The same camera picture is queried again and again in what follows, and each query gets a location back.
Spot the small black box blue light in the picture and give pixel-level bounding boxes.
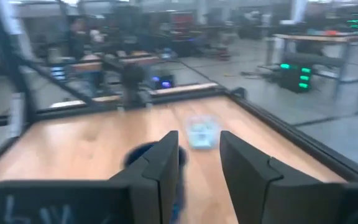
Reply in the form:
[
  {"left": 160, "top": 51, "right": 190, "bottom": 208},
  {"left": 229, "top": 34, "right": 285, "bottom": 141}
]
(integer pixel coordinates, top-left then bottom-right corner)
[{"left": 150, "top": 73, "right": 175, "bottom": 90}]

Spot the black round bowl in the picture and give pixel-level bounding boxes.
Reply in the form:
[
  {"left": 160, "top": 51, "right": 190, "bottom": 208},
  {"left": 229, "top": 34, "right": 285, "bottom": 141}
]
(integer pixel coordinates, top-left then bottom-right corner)
[{"left": 123, "top": 141, "right": 188, "bottom": 222}]

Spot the square clear plastic container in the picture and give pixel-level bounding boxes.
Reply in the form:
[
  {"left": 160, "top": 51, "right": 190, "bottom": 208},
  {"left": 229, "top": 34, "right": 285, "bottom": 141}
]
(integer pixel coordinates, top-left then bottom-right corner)
[{"left": 185, "top": 114, "right": 223, "bottom": 150}]

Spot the shelf with red bins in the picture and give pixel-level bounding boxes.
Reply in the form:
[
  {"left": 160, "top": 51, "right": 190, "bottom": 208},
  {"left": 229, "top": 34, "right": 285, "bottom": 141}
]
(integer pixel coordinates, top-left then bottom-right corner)
[{"left": 170, "top": 11, "right": 195, "bottom": 40}]

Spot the black table clamp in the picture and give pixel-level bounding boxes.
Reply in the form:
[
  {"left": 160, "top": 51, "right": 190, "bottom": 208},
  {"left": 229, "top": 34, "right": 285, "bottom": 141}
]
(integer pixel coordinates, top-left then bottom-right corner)
[{"left": 231, "top": 86, "right": 248, "bottom": 100}]

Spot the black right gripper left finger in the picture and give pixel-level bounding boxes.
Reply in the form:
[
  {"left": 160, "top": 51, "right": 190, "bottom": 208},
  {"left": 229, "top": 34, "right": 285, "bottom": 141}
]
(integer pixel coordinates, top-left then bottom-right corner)
[{"left": 0, "top": 130, "right": 180, "bottom": 224}]

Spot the wooden workbench with grey legs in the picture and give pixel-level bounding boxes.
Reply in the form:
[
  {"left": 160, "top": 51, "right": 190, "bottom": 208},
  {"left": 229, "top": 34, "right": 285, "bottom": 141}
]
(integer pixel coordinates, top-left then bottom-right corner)
[{"left": 272, "top": 32, "right": 358, "bottom": 103}]

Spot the person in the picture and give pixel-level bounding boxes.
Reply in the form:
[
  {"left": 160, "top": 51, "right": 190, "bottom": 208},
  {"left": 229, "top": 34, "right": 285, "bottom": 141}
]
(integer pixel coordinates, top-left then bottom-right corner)
[{"left": 63, "top": 18, "right": 88, "bottom": 62}]

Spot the green white sweetener packet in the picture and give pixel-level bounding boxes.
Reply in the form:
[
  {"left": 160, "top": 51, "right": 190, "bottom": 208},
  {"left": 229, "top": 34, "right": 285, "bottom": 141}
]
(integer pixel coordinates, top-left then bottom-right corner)
[{"left": 188, "top": 119, "right": 219, "bottom": 147}]

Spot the computer tower with green lights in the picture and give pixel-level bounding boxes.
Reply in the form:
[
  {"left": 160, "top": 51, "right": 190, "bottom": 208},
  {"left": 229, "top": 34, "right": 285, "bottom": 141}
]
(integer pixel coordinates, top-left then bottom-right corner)
[{"left": 278, "top": 60, "right": 313, "bottom": 94}]

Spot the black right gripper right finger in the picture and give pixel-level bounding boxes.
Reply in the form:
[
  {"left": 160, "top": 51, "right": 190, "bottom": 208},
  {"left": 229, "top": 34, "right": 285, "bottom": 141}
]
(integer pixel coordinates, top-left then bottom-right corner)
[{"left": 219, "top": 130, "right": 358, "bottom": 224}]

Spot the metal rig post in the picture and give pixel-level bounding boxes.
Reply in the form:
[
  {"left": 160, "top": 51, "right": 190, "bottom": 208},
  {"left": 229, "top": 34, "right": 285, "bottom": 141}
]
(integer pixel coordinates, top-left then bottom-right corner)
[{"left": 0, "top": 0, "right": 37, "bottom": 138}]

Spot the black aluminium table frame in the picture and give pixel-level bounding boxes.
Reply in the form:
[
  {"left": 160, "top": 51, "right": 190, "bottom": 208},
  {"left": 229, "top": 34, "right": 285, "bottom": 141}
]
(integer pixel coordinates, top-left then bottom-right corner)
[{"left": 0, "top": 83, "right": 358, "bottom": 184}]

